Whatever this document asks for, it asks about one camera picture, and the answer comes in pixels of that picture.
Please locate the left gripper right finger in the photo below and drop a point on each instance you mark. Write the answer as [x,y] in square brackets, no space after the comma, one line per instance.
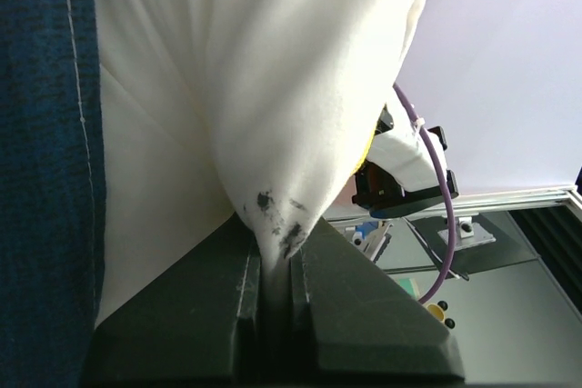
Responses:
[350,322]

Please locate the dark blue pillowcase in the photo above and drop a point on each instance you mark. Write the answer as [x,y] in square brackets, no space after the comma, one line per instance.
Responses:
[53,190]

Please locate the white pillow yellow edge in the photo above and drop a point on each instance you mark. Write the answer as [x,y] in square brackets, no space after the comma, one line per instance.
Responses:
[261,108]

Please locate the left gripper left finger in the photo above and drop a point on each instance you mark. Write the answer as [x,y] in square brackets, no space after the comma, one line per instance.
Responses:
[196,322]

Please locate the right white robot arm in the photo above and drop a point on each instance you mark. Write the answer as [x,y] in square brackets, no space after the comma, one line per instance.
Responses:
[398,177]

